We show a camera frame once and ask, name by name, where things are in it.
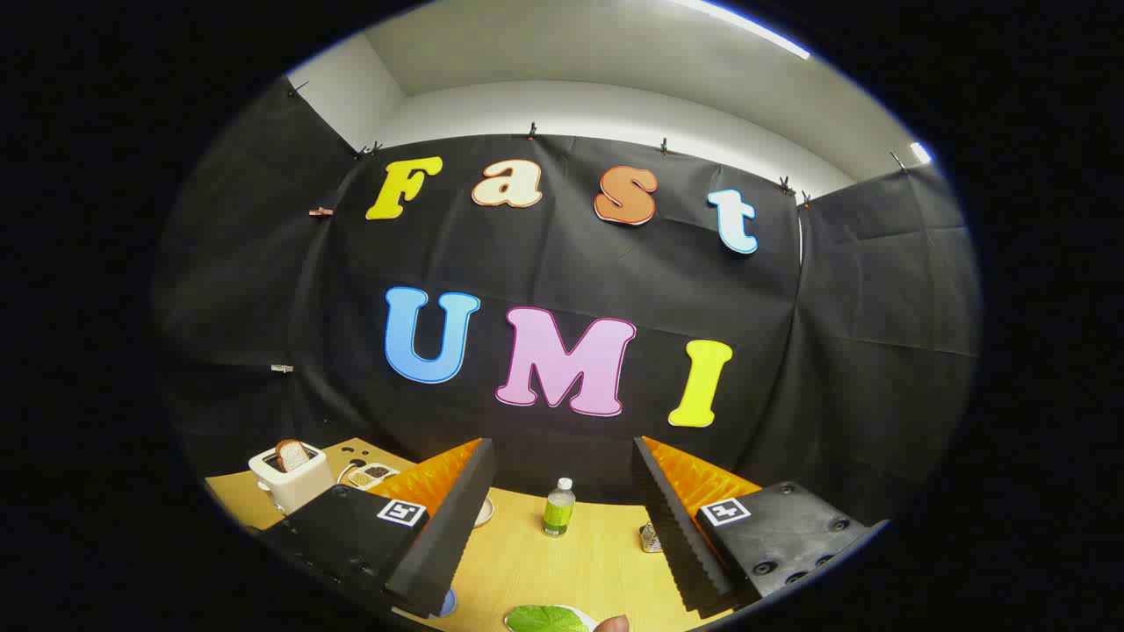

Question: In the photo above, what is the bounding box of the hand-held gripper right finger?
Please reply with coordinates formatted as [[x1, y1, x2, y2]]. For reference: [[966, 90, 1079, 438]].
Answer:
[[632, 435, 890, 615]]

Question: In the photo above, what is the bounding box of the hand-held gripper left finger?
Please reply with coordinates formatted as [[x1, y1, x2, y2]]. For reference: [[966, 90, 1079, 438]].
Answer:
[[250, 437, 497, 620]]

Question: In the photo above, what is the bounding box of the green lettuce leaf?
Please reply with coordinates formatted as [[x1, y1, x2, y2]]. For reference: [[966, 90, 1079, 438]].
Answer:
[[506, 605, 589, 632]]

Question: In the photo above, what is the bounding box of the white divided seasoning tray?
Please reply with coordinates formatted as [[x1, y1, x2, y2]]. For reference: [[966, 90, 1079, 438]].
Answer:
[[347, 463, 400, 490]]

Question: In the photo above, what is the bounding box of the green label plastic bottle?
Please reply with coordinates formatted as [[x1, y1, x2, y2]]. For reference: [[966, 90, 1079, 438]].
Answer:
[[542, 478, 577, 538]]

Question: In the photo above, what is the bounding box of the white toaster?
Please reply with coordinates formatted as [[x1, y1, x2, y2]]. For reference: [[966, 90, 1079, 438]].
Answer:
[[249, 443, 335, 515]]

